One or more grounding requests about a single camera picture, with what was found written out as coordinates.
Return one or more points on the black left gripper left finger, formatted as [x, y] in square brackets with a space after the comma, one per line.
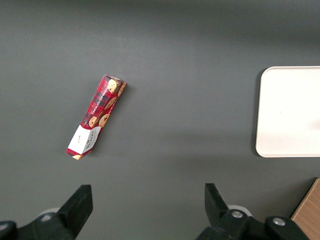
[62, 222]

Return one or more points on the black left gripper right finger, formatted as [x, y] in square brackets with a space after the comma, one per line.
[225, 225]

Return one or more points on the cream rectangular tray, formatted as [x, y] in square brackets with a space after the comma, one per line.
[287, 112]

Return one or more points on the oak wood drawer cabinet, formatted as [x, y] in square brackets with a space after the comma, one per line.
[308, 215]

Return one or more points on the red plaid cookie box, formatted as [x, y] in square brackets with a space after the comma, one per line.
[98, 110]

